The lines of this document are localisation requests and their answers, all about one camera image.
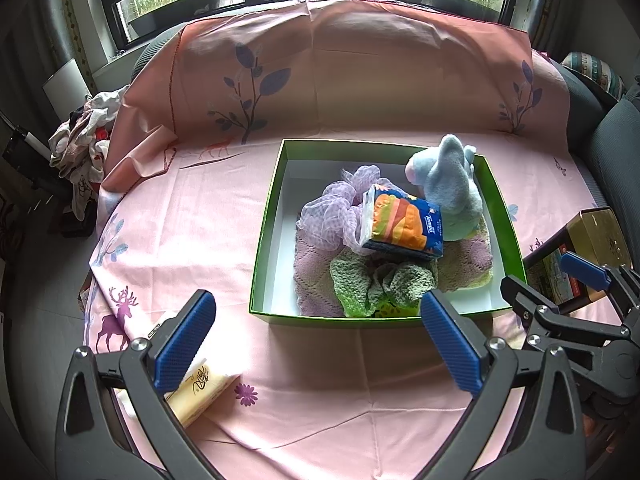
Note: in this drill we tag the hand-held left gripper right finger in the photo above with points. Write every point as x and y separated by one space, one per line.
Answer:
450 340

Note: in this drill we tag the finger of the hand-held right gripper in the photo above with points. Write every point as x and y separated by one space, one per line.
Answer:
585 269
530 305

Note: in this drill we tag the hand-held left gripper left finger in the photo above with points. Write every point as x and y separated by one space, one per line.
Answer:
185 335

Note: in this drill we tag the yellow tissue pack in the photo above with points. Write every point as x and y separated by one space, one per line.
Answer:
200 395

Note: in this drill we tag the green knitted cloth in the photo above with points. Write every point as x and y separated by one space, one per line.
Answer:
360 285

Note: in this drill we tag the blue orange tissue pack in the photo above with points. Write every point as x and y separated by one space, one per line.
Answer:
400 225

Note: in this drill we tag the green cardboard box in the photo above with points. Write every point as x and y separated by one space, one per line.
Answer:
325 321

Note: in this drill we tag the purple quilted cloth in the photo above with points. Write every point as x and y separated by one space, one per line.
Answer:
315 280

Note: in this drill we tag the blue plush toy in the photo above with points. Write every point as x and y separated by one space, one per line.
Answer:
450 180

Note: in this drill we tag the purple sheer scrunchie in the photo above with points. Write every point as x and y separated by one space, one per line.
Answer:
325 215

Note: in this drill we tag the black tin box gold lid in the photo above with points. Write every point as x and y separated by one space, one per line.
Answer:
595 230

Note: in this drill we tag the pale yellow cloth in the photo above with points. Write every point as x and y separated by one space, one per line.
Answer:
472 285

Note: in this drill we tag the grey cushion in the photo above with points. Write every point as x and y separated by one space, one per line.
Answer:
615 150

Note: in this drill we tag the striped pillow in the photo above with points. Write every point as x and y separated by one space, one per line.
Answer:
595 72

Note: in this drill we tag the pile of clothes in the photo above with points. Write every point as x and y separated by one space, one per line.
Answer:
85 145

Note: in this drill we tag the dark upright appliance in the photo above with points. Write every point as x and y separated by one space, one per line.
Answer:
20 155

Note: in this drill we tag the grey curtain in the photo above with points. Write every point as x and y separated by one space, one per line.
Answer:
55 20
545 5

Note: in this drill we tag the pink printed bedsheet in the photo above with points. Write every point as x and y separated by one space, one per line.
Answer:
300 85

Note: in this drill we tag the white lamp shade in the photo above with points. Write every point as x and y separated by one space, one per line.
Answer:
65 82

